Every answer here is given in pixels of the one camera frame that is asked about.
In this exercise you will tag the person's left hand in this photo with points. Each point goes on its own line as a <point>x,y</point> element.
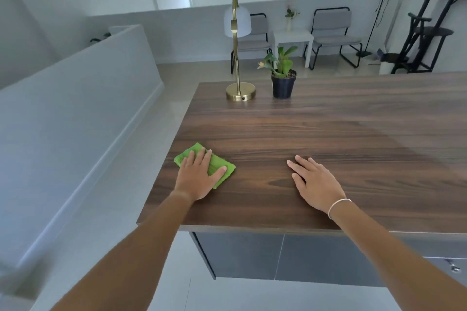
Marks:
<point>195,181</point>

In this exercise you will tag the black curved bar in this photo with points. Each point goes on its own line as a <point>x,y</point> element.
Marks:
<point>99,39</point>

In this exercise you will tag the white side table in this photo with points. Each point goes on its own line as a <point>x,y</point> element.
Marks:
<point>292,38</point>

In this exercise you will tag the green cleaning cloth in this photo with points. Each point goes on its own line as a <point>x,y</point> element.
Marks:
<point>219,165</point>

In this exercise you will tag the person's right forearm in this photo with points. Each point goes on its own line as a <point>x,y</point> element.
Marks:
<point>394,256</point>

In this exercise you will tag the person's left little finger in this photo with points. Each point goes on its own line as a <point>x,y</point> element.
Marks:
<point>183,165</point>

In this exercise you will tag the person's right little finger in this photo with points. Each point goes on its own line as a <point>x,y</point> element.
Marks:
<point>326,172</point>

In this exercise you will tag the person's right hand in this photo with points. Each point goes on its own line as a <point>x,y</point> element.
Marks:
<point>319,187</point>

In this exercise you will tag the person's right middle finger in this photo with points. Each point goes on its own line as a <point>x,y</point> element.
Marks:
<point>302,163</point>

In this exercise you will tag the person's left thumb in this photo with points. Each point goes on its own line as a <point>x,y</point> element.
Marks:
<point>218,175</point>

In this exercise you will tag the small vase with flowers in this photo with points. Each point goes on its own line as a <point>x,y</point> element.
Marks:
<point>290,19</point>

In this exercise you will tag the person's left middle finger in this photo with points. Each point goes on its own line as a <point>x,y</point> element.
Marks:
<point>200,157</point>

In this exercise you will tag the person's right thumb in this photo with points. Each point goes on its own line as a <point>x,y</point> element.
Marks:
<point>297,181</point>

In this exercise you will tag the grey cabinet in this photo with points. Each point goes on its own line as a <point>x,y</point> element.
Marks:
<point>310,259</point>

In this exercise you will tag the black tiered stand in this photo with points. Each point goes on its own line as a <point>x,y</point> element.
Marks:
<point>430,32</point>

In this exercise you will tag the person's left forearm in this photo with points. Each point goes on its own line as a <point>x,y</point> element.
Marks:
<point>127,256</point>

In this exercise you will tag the grey chair black frame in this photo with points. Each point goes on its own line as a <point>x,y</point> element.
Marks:
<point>332,26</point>
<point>257,35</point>

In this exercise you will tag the green plant in black pot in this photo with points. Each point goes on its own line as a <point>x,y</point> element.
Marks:
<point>283,81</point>

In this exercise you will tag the gold table lamp white shade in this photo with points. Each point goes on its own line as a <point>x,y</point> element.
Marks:
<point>238,48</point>

